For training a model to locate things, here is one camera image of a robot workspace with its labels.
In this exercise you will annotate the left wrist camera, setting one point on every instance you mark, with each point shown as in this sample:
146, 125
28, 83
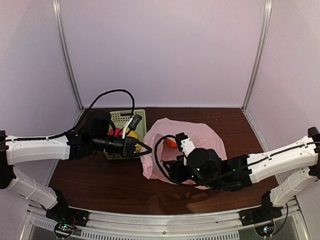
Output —
131, 124

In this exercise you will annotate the green perforated plastic basket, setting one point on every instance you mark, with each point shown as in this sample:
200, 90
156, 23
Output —
120, 118

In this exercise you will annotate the pink red apple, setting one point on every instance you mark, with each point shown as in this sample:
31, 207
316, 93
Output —
118, 132

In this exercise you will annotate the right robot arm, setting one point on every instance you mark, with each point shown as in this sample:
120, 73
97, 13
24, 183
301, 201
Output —
206, 169

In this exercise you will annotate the front aluminium rail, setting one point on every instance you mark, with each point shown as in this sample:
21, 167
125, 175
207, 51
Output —
224, 225

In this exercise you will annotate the left aluminium frame post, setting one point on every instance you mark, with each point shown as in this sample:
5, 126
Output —
65, 53

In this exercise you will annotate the left circuit board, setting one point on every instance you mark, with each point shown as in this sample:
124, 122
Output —
63, 230

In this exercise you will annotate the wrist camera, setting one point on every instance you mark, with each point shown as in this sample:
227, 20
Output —
131, 124
185, 145

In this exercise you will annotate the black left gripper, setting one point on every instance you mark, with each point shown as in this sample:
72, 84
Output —
129, 143

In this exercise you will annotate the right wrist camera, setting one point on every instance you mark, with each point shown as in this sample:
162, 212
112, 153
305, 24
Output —
185, 145

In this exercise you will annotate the aluminium frame post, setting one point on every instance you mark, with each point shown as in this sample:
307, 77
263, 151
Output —
264, 32
65, 53

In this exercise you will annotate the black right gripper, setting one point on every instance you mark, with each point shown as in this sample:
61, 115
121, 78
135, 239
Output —
175, 172

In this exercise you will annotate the pink plastic bag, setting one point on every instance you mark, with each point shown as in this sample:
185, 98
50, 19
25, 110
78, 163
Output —
201, 135

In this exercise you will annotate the right circuit board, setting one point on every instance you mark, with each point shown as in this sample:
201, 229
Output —
265, 230

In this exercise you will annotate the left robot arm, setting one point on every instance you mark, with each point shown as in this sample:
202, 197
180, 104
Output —
93, 136

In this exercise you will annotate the orange fruit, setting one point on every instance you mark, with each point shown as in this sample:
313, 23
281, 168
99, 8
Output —
171, 143

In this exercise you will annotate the circuit board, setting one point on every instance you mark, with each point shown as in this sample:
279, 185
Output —
265, 230
63, 230

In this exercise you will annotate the right aluminium frame post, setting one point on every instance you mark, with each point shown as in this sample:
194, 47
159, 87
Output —
264, 32

